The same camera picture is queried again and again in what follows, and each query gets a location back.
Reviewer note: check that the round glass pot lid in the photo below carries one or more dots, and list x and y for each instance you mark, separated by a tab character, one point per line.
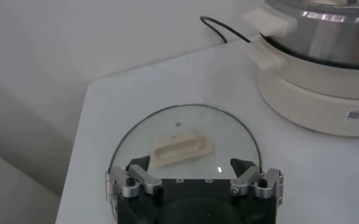
182	146

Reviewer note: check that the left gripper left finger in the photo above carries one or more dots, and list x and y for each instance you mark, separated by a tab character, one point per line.
136	179

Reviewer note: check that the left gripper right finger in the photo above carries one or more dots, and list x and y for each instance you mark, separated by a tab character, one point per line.
255	181

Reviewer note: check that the perforated steel steamer basket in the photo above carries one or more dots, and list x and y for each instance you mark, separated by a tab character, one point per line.
328	33

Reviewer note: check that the cream electric cooker base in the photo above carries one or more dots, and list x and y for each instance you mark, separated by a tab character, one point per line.
313	94

